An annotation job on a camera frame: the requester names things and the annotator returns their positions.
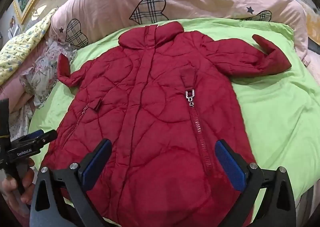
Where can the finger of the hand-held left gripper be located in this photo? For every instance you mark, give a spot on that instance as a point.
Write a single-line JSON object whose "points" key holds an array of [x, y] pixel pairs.
{"points": [[47, 137], [31, 136]]}

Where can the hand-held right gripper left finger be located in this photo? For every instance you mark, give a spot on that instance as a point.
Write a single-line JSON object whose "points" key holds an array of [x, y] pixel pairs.
{"points": [[96, 164]]}

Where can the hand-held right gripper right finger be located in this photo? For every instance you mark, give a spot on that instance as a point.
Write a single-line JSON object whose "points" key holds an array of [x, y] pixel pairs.
{"points": [[231, 164]]}

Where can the red quilted jacket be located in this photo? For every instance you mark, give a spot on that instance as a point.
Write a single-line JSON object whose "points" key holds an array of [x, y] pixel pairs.
{"points": [[150, 106]]}

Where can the person's left hand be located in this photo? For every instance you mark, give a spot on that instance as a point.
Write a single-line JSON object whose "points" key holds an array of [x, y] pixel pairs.
{"points": [[28, 182]]}

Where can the light green bed sheet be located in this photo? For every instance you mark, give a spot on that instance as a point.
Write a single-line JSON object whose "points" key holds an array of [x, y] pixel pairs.
{"points": [[272, 116]]}

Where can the white floral ruffled cloth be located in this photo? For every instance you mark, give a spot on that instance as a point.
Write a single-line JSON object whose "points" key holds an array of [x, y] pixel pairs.
{"points": [[42, 69]]}

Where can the yellow floral cloth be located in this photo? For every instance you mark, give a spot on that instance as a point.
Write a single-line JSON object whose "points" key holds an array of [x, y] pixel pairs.
{"points": [[17, 51]]}

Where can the pink quilt with plaid hearts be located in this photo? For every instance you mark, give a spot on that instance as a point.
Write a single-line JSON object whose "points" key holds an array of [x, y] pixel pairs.
{"points": [[112, 4]]}

